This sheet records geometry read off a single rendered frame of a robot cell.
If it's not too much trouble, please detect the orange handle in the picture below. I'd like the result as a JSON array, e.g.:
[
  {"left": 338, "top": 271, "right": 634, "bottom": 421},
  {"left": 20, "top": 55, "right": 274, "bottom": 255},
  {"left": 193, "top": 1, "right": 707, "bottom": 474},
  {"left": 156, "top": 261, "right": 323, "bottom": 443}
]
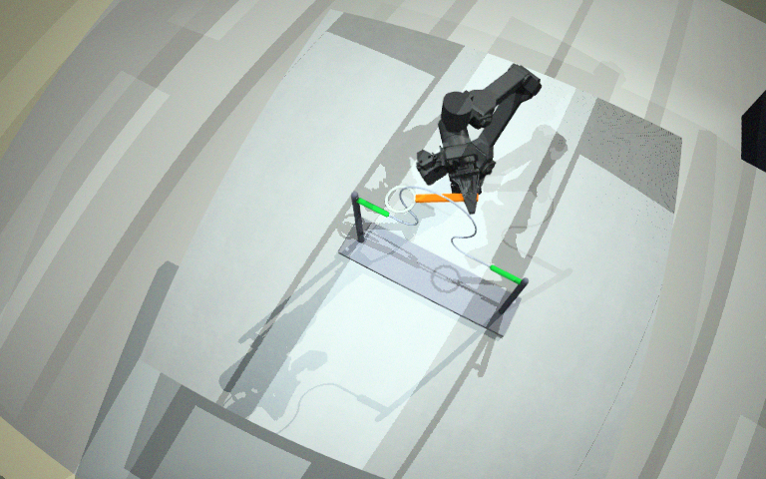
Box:
[{"left": 385, "top": 185, "right": 464, "bottom": 214}]

